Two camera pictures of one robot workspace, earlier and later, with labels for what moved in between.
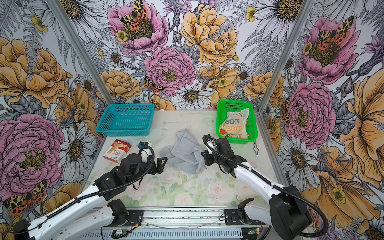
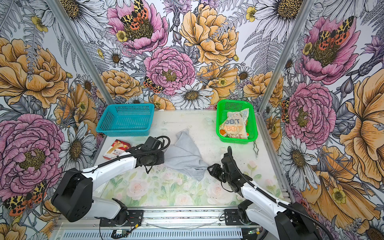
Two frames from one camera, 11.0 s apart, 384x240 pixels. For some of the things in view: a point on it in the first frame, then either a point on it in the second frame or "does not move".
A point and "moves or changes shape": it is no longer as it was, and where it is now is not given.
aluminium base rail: x=181 y=223 does not move
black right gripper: x=206 y=157 to x=216 y=167
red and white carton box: x=118 y=150 does not move
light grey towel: x=185 y=155 moves or changes shape
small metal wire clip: x=255 y=149 does not move
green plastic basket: x=236 y=120 does not move
